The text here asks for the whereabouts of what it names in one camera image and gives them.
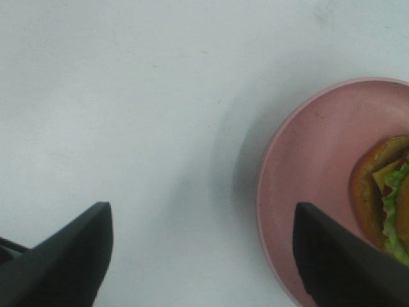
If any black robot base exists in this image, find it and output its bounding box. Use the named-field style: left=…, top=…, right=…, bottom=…
left=0, top=237, right=29, bottom=265

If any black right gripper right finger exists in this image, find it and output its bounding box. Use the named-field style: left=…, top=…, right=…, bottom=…
left=293, top=203, right=408, bottom=306

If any pink round plate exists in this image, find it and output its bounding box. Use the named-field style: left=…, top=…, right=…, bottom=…
left=256, top=77, right=408, bottom=306

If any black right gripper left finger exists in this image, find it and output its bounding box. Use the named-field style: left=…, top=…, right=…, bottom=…
left=1, top=202, right=113, bottom=306

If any burger with lettuce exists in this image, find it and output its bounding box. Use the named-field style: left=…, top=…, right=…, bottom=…
left=350, top=135, right=408, bottom=265

